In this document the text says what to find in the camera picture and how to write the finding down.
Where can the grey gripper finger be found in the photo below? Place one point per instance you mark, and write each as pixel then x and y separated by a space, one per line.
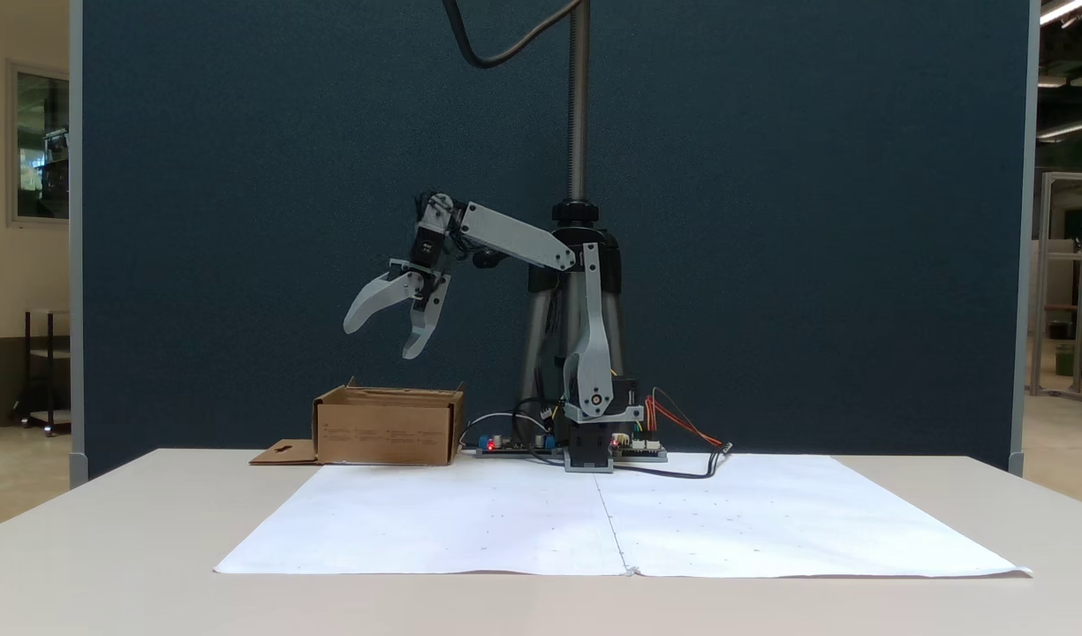
pixel 377 296
pixel 430 322

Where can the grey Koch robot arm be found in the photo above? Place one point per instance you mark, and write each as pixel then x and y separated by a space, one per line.
pixel 514 236

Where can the green bin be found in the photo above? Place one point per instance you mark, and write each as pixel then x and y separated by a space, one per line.
pixel 1065 359

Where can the brown cardboard box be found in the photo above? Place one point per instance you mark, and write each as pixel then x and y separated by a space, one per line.
pixel 382 433

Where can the dark blue partition panel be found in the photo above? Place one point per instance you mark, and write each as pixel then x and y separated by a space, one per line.
pixel 284 177

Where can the blue power converter board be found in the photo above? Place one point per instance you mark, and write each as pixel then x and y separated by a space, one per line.
pixel 514 450

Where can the white paper sheet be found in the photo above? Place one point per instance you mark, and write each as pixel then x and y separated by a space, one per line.
pixel 470 521

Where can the black tripod with metal column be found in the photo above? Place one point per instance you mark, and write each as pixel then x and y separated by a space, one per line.
pixel 578 106

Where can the motor controller circuit board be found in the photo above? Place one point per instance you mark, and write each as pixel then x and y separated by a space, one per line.
pixel 648 453

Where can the black shelf cart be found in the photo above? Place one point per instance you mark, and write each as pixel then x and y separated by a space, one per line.
pixel 26 371

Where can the ceiling light strip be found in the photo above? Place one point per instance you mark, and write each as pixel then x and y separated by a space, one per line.
pixel 1063 10
pixel 1070 129

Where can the framed wall window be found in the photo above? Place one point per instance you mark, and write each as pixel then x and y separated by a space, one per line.
pixel 41 150

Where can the metal frame rack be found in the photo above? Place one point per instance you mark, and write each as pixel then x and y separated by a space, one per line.
pixel 1068 178

